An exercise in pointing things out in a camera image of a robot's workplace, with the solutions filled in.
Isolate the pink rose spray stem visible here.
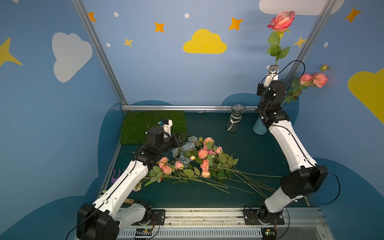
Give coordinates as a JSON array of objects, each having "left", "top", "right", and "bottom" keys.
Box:
[{"left": 281, "top": 64, "right": 330, "bottom": 105}]

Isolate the single pink rose stem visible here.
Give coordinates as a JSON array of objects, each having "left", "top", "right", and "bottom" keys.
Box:
[{"left": 267, "top": 11, "right": 296, "bottom": 65}]

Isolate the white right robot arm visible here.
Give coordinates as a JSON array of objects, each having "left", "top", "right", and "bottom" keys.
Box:
[{"left": 253, "top": 81, "right": 331, "bottom": 225}]

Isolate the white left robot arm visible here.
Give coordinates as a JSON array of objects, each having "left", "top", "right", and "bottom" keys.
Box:
[{"left": 73, "top": 125, "right": 188, "bottom": 240}]

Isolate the light blue cylinder vase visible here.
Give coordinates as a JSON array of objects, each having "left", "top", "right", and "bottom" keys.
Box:
[{"left": 253, "top": 117, "right": 268, "bottom": 136}]

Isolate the clear glass vase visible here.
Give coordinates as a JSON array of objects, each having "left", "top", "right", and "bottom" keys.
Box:
[{"left": 226, "top": 104, "right": 247, "bottom": 133}]

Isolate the grey blue artificial flower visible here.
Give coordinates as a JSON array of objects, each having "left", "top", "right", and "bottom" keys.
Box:
[{"left": 172, "top": 136, "right": 201, "bottom": 165}]

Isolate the green artificial grass mat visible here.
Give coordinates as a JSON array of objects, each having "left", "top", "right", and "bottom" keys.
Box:
[{"left": 120, "top": 111, "right": 187, "bottom": 145}]

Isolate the pile of pink roses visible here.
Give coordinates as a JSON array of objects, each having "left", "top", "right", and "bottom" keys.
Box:
[{"left": 134, "top": 137, "right": 275, "bottom": 199}]

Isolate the purple plastic toy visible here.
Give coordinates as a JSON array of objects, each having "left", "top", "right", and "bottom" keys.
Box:
[{"left": 110, "top": 169, "right": 121, "bottom": 185}]

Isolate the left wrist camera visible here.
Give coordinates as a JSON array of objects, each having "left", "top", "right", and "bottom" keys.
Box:
[{"left": 159, "top": 119, "right": 173, "bottom": 136}]

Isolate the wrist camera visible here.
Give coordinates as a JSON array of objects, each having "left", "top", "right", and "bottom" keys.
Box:
[
  {"left": 159, "top": 119, "right": 173, "bottom": 136},
  {"left": 264, "top": 65, "right": 279, "bottom": 88}
]

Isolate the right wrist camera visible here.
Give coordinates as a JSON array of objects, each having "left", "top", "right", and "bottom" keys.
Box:
[{"left": 264, "top": 65, "right": 279, "bottom": 88}]

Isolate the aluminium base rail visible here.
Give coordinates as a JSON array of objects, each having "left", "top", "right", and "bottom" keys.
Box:
[{"left": 74, "top": 206, "right": 335, "bottom": 240}]

